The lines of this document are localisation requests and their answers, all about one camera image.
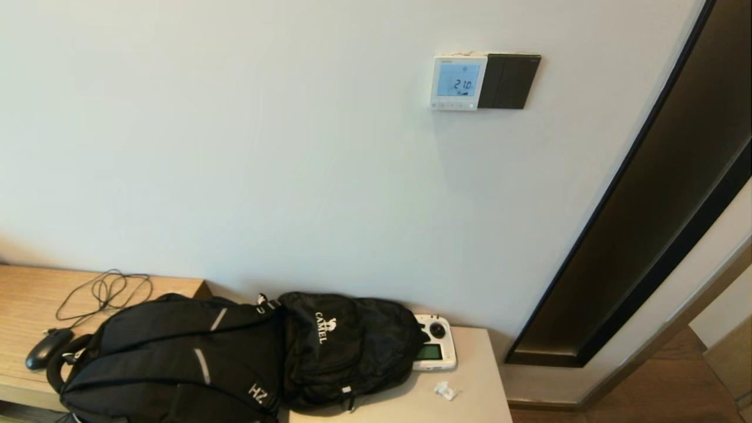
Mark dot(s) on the crumpled white paper scrap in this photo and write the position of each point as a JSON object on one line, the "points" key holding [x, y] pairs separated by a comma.
{"points": [[445, 390]]}

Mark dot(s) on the beige drawer cabinet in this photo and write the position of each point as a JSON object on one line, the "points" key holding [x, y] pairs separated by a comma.
{"points": [[476, 376]]}

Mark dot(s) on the black Camel logo backpack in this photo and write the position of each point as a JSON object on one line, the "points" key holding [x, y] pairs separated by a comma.
{"points": [[346, 352]]}

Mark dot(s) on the large black backpack grey stripes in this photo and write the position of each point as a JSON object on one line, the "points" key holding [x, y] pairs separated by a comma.
{"points": [[164, 358]]}

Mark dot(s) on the light brown wooden board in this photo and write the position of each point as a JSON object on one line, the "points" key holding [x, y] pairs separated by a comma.
{"points": [[731, 370]]}

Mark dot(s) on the white wall thermostat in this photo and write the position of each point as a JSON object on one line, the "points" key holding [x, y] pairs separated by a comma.
{"points": [[458, 82]]}

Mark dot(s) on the light wooden desk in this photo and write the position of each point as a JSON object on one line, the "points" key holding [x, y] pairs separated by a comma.
{"points": [[29, 299]]}

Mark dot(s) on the white remote controller with screen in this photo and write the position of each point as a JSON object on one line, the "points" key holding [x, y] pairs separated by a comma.
{"points": [[439, 352]]}

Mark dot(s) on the black wall switch panel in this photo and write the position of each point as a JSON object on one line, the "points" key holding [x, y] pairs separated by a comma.
{"points": [[510, 81]]}

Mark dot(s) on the black computer mouse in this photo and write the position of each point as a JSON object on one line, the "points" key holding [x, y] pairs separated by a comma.
{"points": [[44, 351]]}

